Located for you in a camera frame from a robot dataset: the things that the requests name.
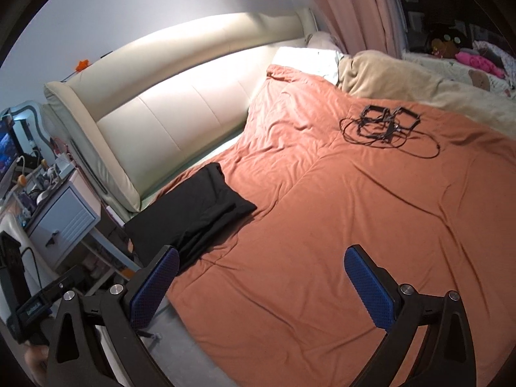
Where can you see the white pillow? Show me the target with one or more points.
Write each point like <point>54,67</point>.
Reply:
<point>310,62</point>

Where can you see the white nightstand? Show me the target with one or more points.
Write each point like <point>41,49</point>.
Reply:
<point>64,213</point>

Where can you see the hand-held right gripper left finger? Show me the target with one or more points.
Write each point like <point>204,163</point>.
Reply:
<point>155,290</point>

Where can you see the pile of small desk items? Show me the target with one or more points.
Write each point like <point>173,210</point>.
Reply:
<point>44,177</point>

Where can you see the white framed mirror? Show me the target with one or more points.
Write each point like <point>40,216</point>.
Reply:
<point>34,109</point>

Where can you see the lit monitor screen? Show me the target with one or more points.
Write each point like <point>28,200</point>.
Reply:
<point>7,153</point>

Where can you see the white bear print bedding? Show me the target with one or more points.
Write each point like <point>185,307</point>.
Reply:
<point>427,62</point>

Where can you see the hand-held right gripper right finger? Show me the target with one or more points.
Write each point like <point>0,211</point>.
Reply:
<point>369,286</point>

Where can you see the small orange figure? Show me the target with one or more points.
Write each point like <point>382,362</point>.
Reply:
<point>82,64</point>

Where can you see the brown and black plush toy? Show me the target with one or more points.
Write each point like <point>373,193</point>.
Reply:
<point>443,44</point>

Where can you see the beige blanket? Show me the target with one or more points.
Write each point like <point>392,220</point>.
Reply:
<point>387,76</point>

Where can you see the black jacket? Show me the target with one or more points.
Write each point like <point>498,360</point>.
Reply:
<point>189,217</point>

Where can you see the cream padded headboard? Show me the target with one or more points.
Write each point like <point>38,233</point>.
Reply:
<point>173,117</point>

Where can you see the person's left hand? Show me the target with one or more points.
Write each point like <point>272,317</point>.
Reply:
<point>34,361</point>

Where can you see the floral clothes pile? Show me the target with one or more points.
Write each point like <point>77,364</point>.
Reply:
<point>496,48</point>

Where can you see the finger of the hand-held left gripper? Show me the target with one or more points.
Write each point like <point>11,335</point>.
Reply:
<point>64,284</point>

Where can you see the orange blanket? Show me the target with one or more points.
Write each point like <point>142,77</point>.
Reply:
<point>342,193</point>

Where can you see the pink garment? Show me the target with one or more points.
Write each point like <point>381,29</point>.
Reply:
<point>479,62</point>

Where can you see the beige pillow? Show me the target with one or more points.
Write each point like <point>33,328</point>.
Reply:
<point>320,40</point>

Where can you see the pink curtain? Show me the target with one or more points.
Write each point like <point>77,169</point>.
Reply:
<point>354,8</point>

